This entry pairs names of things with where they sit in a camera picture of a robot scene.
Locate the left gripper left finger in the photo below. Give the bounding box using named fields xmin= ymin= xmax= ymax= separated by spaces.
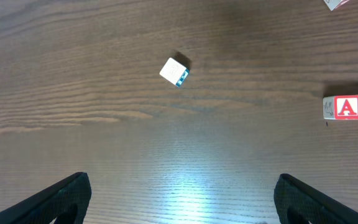
xmin=0 ymin=172 xmax=92 ymax=224

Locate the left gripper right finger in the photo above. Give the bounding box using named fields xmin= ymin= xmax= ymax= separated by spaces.
xmin=273 ymin=174 xmax=358 ymax=224

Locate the red letter A block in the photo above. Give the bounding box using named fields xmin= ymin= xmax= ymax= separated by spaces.
xmin=323 ymin=95 xmax=358 ymax=120

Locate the wooden block with blue side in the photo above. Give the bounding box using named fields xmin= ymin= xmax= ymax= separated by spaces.
xmin=159 ymin=57 xmax=190 ymax=87

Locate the wooden block with red side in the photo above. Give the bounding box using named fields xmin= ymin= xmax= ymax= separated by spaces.
xmin=323 ymin=0 xmax=350 ymax=11

